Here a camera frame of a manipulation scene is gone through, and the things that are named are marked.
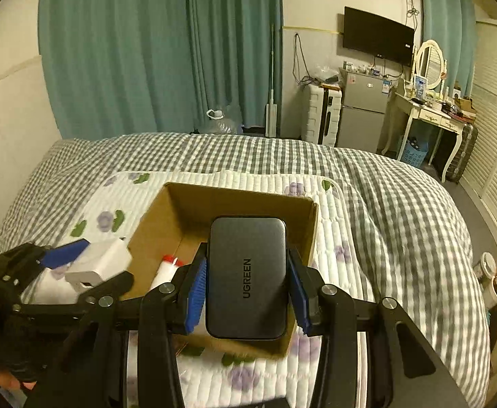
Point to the dark suitcase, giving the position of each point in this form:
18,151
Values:
461,153

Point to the clear plastic water jug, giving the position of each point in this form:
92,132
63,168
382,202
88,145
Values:
225,123

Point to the white vanity table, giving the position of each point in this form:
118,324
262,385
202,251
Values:
418,112

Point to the green curtain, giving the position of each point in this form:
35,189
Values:
444,17
235,42
112,51

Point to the white tube with red cap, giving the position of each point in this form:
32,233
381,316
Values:
163,274

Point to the brown cardboard box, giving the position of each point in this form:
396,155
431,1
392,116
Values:
184,216

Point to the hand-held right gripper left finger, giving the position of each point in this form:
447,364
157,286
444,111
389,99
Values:
195,301

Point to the silver fridge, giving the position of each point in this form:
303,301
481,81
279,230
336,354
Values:
363,110

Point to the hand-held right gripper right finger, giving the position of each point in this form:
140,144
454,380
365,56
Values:
301,304

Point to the grey power bank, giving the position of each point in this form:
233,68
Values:
248,276

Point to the black television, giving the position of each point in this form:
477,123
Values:
378,34

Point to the blue and white carton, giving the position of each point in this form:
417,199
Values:
420,86

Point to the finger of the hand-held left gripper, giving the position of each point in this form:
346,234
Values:
112,284
65,254

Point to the white mop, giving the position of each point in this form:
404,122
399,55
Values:
271,110

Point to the white suitcase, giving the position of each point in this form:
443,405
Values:
316,114

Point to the white small box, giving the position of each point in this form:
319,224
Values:
50,289

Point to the person's left hand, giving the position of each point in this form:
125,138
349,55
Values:
6,380

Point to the blue basket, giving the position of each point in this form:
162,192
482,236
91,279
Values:
415,153

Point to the oval vanity mirror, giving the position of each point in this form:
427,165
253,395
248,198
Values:
429,61

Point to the white louvred wardrobe doors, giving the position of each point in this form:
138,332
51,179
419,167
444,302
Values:
495,127

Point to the white charger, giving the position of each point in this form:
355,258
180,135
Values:
99,261

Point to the floral quilted mat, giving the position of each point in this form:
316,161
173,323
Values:
342,221

